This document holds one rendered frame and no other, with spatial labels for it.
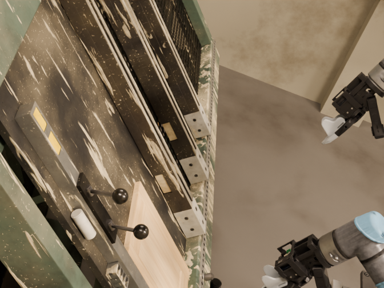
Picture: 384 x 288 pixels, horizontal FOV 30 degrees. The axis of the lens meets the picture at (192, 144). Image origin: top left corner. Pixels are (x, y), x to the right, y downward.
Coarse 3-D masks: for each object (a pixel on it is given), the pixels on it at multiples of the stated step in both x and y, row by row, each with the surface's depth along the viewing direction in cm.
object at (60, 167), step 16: (32, 112) 156; (32, 128) 157; (48, 128) 161; (32, 144) 160; (48, 144) 160; (48, 160) 163; (64, 160) 165; (64, 176) 165; (64, 192) 168; (80, 208) 171; (96, 224) 174; (96, 240) 178; (112, 256) 181; (128, 256) 186; (128, 272) 184
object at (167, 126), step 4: (164, 124) 257; (168, 124) 257; (164, 128) 258; (168, 128) 258; (172, 128) 258; (168, 132) 259; (172, 132) 259; (168, 136) 260; (172, 136) 260; (172, 140) 261
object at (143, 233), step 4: (108, 220) 177; (112, 220) 177; (108, 224) 176; (112, 224) 177; (140, 224) 171; (112, 228) 177; (116, 228) 176; (120, 228) 175; (124, 228) 174; (128, 228) 173; (132, 228) 173; (136, 228) 170; (140, 228) 170; (144, 228) 170; (136, 232) 170; (140, 232) 170; (144, 232) 170; (148, 232) 171; (136, 236) 170; (140, 236) 170; (144, 236) 170
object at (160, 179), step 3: (162, 174) 234; (156, 177) 234; (159, 177) 234; (162, 177) 234; (159, 180) 235; (162, 180) 235; (165, 180) 235; (159, 183) 236; (162, 183) 236; (165, 183) 236; (162, 186) 237; (165, 186) 237; (168, 186) 237; (162, 189) 237; (165, 189) 237; (168, 189) 237; (165, 192) 238
